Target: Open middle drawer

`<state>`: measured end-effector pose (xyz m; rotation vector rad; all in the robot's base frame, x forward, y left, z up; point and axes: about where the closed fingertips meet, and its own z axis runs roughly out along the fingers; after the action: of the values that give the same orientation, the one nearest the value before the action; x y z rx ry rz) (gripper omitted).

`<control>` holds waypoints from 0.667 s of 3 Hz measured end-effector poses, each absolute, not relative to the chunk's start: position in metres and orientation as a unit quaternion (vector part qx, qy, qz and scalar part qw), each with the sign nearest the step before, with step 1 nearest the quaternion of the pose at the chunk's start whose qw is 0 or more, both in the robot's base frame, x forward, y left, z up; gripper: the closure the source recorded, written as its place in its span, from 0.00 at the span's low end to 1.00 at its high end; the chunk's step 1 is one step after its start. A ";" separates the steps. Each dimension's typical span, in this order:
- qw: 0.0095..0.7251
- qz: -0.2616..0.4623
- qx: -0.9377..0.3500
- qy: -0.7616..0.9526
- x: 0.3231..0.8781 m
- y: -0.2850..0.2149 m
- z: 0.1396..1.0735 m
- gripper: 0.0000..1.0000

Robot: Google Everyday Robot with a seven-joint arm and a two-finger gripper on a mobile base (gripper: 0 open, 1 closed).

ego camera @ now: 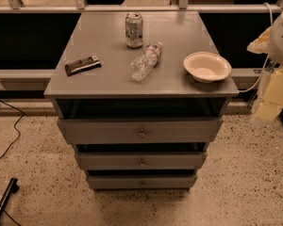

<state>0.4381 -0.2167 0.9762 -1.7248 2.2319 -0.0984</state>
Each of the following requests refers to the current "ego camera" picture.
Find black stand leg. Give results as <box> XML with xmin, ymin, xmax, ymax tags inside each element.
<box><xmin>0</xmin><ymin>178</ymin><xmax>19</xmax><ymax>218</ymax></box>

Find clear plastic water bottle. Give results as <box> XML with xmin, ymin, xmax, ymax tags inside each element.
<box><xmin>131</xmin><ymin>41</ymin><xmax>163</xmax><ymax>81</ymax></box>

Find dark snack bar wrapper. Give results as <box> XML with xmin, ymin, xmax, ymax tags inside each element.
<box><xmin>64</xmin><ymin>56</ymin><xmax>102</xmax><ymax>76</ymax></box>

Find silver soda can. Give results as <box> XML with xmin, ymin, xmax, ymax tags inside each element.
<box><xmin>125</xmin><ymin>12</ymin><xmax>143</xmax><ymax>48</ymax></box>

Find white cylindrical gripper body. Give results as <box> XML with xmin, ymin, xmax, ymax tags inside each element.
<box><xmin>263</xmin><ymin>68</ymin><xmax>283</xmax><ymax>107</ymax></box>

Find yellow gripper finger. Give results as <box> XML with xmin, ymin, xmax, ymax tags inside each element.
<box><xmin>246</xmin><ymin>27</ymin><xmax>272</xmax><ymax>54</ymax></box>
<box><xmin>252</xmin><ymin>102</ymin><xmax>282</xmax><ymax>125</ymax></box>

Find metal railing frame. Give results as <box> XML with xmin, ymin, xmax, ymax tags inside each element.
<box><xmin>0</xmin><ymin>0</ymin><xmax>283</xmax><ymax>91</ymax></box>

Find grey drawer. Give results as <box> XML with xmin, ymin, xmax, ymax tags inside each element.
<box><xmin>87</xmin><ymin>175</ymin><xmax>197</xmax><ymax>190</ymax></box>
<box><xmin>58</xmin><ymin>118</ymin><xmax>223</xmax><ymax>144</ymax></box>
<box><xmin>75</xmin><ymin>152</ymin><xmax>208</xmax><ymax>170</ymax></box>

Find grey wooden drawer cabinet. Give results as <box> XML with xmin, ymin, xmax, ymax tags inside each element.
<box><xmin>44</xmin><ymin>11</ymin><xmax>238</xmax><ymax>178</ymax></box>

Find grey bottom drawer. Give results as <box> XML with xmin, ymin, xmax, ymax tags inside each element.
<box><xmin>87</xmin><ymin>175</ymin><xmax>197</xmax><ymax>190</ymax></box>

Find white paper bowl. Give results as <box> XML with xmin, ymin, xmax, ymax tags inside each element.
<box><xmin>183</xmin><ymin>52</ymin><xmax>232</xmax><ymax>84</ymax></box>

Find grey top drawer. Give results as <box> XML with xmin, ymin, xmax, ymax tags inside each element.
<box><xmin>58</xmin><ymin>118</ymin><xmax>223</xmax><ymax>144</ymax></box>

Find white cable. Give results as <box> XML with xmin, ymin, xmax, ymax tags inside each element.
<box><xmin>238</xmin><ymin>2</ymin><xmax>275</xmax><ymax>94</ymax></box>

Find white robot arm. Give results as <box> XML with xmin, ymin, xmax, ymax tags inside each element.
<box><xmin>247</xmin><ymin>11</ymin><xmax>283</xmax><ymax>122</ymax></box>

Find black floor cable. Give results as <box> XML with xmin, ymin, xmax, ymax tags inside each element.
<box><xmin>0</xmin><ymin>89</ymin><xmax>25</xmax><ymax>160</ymax></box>

